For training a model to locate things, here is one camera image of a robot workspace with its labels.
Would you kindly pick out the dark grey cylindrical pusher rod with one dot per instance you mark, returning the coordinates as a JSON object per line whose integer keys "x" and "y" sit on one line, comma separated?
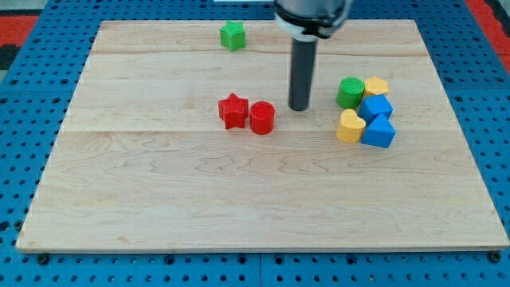
{"x": 301, "y": 74}

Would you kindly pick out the light wooden board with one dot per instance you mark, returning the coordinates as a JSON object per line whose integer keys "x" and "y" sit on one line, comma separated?
{"x": 143, "y": 163}

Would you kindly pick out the green cylinder block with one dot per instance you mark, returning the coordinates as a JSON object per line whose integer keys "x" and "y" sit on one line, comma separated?
{"x": 350, "y": 92}

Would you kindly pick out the green star block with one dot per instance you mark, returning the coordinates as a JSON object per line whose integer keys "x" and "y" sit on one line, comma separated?
{"x": 232, "y": 36}

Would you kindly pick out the red cylinder block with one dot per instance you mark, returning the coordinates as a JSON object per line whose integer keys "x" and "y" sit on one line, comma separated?
{"x": 261, "y": 116}

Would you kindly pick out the yellow hexagon block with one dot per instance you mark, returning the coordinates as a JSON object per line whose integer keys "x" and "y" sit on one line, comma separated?
{"x": 374, "y": 86}

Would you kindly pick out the blue cube block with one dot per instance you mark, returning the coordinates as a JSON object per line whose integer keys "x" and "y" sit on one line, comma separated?
{"x": 372, "y": 106}

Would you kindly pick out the red star block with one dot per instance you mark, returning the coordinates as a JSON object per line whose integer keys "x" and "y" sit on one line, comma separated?
{"x": 234, "y": 111}

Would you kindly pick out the yellow heart block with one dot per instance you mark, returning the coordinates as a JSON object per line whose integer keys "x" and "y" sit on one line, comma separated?
{"x": 351, "y": 127}

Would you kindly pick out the blue triangle block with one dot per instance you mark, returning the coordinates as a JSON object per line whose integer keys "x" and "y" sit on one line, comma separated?
{"x": 379, "y": 132}

